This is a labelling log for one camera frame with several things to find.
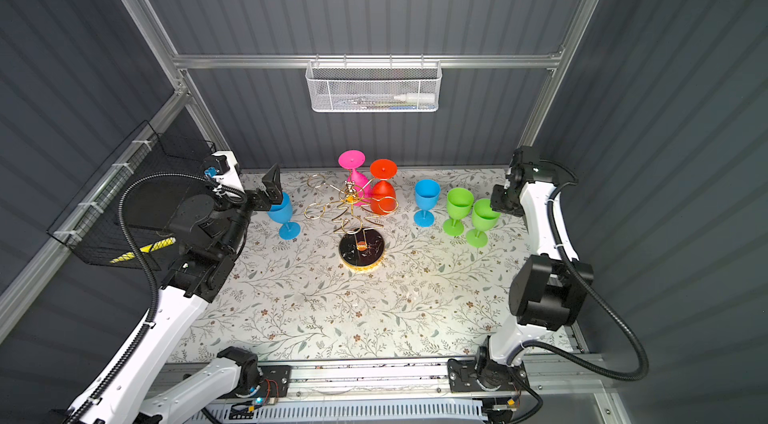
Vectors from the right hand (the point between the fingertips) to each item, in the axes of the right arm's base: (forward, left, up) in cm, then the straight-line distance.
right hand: (508, 206), depth 85 cm
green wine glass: (-2, +6, -4) cm, 8 cm away
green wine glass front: (+7, +12, -7) cm, 16 cm away
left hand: (-7, +62, +24) cm, 67 cm away
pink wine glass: (+8, +44, +12) cm, 46 cm away
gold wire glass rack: (-3, +43, -16) cm, 46 cm away
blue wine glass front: (+10, +22, -5) cm, 25 cm away
